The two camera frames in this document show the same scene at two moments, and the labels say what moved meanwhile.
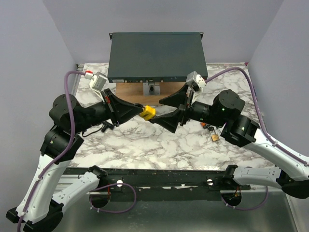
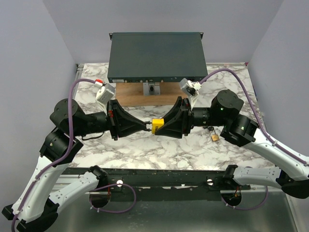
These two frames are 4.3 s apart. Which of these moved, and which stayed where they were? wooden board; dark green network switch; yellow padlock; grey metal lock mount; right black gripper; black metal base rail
Moved: yellow padlock; right black gripper
Stayed: wooden board; black metal base rail; dark green network switch; grey metal lock mount
